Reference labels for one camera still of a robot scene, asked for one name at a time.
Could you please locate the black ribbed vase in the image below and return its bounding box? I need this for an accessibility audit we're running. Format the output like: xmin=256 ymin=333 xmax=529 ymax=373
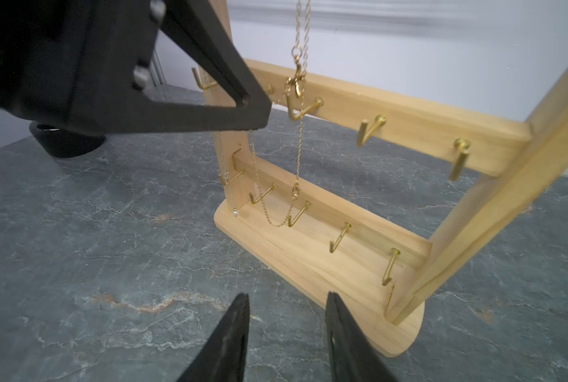
xmin=29 ymin=121 xmax=106 ymax=159

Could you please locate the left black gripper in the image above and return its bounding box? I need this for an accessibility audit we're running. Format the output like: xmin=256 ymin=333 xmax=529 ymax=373
xmin=0 ymin=1 xmax=169 ymax=134

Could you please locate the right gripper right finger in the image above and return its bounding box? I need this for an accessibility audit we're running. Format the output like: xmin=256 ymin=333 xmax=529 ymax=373
xmin=325 ymin=292 xmax=397 ymax=381

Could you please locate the gold chain necklace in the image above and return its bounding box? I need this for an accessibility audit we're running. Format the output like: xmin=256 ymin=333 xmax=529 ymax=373
xmin=248 ymin=0 xmax=313 ymax=229

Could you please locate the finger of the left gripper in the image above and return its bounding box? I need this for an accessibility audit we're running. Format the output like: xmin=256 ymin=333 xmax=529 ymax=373
xmin=68 ymin=1 xmax=271 ymax=135

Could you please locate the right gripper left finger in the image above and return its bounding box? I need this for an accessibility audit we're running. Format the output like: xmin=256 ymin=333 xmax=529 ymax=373
xmin=177 ymin=293 xmax=250 ymax=381

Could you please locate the wooden jewelry display stand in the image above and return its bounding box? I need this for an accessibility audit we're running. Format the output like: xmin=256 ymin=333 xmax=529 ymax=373
xmin=191 ymin=0 xmax=568 ymax=358

